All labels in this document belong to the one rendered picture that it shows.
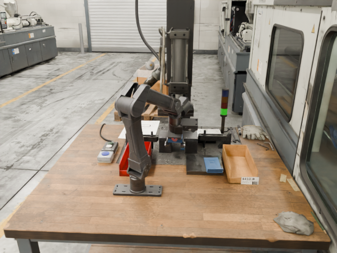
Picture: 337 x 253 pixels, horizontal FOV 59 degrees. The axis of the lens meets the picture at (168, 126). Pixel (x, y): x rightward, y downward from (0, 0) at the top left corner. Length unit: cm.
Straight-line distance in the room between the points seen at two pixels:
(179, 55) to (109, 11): 968
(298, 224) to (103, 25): 1041
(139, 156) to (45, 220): 41
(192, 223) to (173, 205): 12
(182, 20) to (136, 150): 67
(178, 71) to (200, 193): 57
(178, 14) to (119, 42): 959
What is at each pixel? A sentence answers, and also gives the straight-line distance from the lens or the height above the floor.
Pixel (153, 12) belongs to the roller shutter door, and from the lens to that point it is 1071.
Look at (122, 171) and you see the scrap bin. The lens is 138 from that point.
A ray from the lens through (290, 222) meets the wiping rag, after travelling 117.
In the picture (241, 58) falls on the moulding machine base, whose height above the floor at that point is 89.
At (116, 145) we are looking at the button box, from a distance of 161.
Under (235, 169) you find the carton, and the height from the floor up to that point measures 91.
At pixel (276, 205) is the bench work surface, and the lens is 127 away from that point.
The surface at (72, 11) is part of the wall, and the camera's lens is 1155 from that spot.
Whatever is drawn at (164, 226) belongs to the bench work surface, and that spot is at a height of 90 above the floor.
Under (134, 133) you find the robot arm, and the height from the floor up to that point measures 118.
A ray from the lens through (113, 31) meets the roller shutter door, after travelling 1106.
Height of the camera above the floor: 162
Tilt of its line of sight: 22 degrees down
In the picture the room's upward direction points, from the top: straight up
